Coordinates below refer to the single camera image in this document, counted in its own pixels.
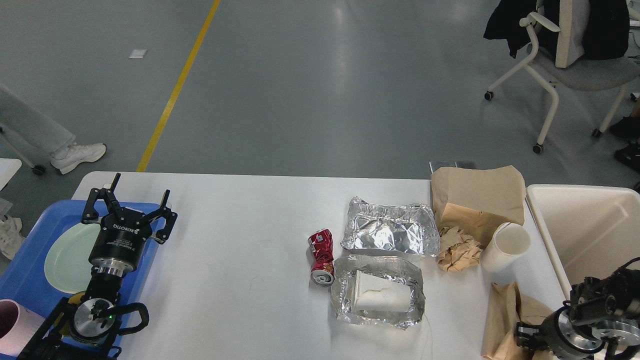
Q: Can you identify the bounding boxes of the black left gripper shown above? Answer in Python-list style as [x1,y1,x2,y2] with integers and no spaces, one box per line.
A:
[80,173,179,275]

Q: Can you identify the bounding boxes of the beige plastic bin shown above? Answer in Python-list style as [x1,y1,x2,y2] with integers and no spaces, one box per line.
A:
[526,184,640,299]

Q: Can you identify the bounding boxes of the crushed red soda can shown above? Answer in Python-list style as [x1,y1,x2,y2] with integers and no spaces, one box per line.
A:
[307,228,335,288]

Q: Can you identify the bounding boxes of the person legs black sneakers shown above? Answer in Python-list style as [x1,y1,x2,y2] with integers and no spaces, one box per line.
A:
[609,97,640,175]

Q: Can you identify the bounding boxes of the pink ribbed cup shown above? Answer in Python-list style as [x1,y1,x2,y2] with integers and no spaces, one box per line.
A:
[0,299,45,357]

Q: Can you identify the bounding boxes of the white paper cup lying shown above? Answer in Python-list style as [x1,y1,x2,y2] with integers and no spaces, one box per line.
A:
[351,270,412,312]

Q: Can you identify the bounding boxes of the crumpled aluminium foil sheet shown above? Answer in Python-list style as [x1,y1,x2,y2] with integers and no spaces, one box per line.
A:
[340,196,441,257]

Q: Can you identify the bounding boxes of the white chair at left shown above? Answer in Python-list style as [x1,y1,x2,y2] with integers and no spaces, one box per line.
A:
[0,126,46,190]

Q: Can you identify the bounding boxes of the white paper scrap on floor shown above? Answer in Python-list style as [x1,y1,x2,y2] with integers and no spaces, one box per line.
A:
[128,48,148,60]

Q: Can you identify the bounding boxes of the grey white office chair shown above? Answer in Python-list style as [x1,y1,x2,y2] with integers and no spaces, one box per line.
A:
[484,0,639,154]

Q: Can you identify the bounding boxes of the grey floor plate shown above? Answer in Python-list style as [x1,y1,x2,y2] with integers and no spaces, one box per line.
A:
[429,161,457,174]
[454,161,479,170]

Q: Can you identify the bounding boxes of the white paper cup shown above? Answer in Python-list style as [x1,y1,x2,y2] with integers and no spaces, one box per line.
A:
[351,270,412,312]
[480,222,531,273]

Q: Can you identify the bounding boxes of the blue plastic tray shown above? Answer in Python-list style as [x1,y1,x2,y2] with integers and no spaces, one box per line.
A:
[0,200,160,350]

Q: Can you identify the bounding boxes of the brown paper ball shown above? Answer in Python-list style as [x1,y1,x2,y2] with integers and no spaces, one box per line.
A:
[437,227,483,272]

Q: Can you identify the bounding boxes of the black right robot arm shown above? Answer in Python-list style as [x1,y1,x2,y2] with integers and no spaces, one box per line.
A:
[514,262,640,360]

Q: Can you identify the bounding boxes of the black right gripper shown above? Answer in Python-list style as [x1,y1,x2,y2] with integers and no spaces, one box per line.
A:
[515,306,605,360]

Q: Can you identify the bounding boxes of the aluminium foil tray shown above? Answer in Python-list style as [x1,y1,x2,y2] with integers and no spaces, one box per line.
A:
[331,254,426,330]

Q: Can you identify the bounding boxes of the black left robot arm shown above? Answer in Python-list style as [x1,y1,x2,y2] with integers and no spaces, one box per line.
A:
[17,173,178,360]

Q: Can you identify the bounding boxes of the brown paper bag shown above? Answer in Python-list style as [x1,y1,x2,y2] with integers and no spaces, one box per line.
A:
[481,282,554,360]
[430,165,526,246]

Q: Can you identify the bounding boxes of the teal mug yellow inside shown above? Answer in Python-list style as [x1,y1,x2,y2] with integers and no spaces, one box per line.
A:
[67,291,85,306]

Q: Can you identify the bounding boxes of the light green plate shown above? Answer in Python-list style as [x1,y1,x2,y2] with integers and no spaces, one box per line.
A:
[44,223,100,294]

